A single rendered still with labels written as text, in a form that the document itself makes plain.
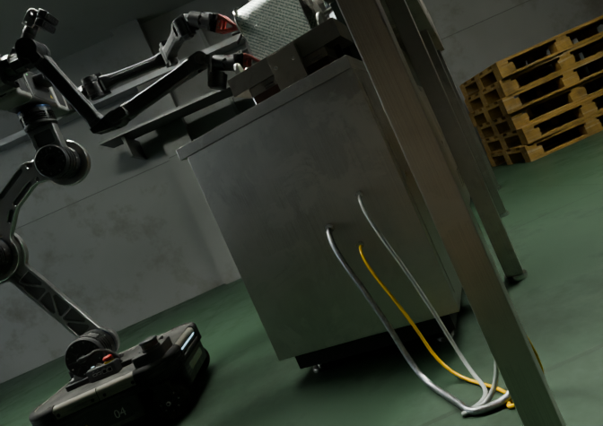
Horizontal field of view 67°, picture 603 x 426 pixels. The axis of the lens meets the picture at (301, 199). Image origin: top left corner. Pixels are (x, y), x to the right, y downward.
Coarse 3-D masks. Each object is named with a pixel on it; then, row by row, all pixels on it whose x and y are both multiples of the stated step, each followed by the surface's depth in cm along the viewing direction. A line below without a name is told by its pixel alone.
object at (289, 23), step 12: (288, 12) 158; (300, 12) 156; (264, 24) 162; (276, 24) 160; (288, 24) 159; (300, 24) 157; (252, 36) 164; (264, 36) 163; (276, 36) 161; (288, 36) 159; (252, 48) 165; (264, 48) 163; (276, 48) 162
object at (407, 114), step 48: (336, 0) 76; (384, 48) 75; (432, 48) 253; (384, 96) 76; (432, 96) 158; (432, 144) 75; (480, 144) 339; (432, 192) 76; (480, 192) 158; (480, 240) 75; (480, 288) 76; (528, 384) 76
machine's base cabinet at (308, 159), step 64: (256, 128) 142; (320, 128) 134; (384, 128) 134; (256, 192) 146; (320, 192) 138; (384, 192) 131; (256, 256) 150; (320, 256) 142; (384, 256) 135; (448, 256) 145; (320, 320) 146; (448, 320) 135
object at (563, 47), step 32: (576, 32) 437; (512, 64) 398; (544, 64) 410; (576, 64) 401; (480, 96) 445; (512, 96) 402; (544, 96) 401; (576, 96) 403; (480, 128) 478; (512, 128) 410; (544, 128) 473; (576, 128) 473; (512, 160) 437
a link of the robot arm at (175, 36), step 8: (176, 24) 178; (184, 24) 178; (176, 32) 183; (184, 32) 178; (168, 40) 196; (176, 40) 187; (184, 40) 193; (168, 48) 201; (176, 48) 200; (168, 56) 208; (176, 56) 212; (168, 64) 216; (176, 64) 217
